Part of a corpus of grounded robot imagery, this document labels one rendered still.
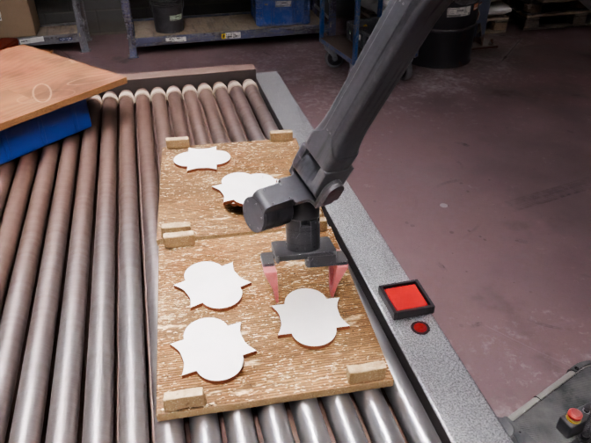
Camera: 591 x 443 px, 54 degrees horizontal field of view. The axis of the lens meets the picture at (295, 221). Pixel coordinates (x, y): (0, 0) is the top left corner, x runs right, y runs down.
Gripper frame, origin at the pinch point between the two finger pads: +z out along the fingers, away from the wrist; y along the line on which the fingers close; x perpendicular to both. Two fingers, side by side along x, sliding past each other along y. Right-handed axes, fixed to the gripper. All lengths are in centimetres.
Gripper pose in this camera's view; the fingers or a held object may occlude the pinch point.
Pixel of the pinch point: (304, 294)
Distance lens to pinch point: 101.4
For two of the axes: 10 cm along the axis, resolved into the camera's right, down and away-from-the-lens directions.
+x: -1.6, -3.5, 9.2
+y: 9.9, -0.8, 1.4
